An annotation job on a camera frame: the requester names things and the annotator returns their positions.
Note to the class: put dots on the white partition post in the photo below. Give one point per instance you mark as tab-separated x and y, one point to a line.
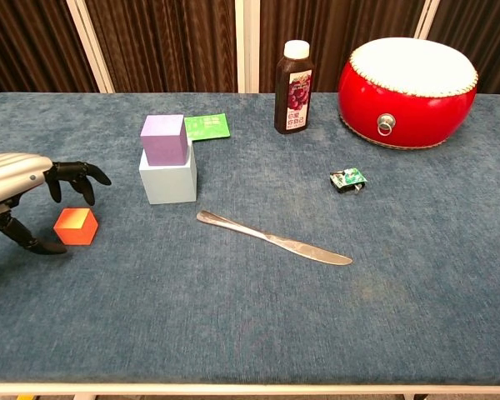
247	46
426	18
89	46

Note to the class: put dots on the dark brown curtain panel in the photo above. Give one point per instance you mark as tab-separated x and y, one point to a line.
337	25
162	41
29	41
479	29

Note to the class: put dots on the red drum white skin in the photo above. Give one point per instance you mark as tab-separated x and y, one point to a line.
400	108

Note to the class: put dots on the purple wooden cube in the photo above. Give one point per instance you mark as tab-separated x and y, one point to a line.
164	141

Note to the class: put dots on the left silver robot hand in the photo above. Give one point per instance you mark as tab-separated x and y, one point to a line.
12	175

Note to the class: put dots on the blue felt table cloth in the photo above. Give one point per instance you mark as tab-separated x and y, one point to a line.
275	316

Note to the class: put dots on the small orange cube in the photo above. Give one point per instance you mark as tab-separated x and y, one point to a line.
75	231

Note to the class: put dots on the large light blue cube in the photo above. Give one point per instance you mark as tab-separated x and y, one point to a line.
168	183

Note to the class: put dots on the small green electronic module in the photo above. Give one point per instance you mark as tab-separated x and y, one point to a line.
346	179

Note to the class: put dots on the steel table knife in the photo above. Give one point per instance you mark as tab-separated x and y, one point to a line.
275	239

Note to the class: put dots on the flat green circuit board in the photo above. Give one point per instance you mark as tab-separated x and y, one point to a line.
210	126

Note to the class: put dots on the dark juice bottle white cap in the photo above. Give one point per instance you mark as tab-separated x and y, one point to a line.
293	100

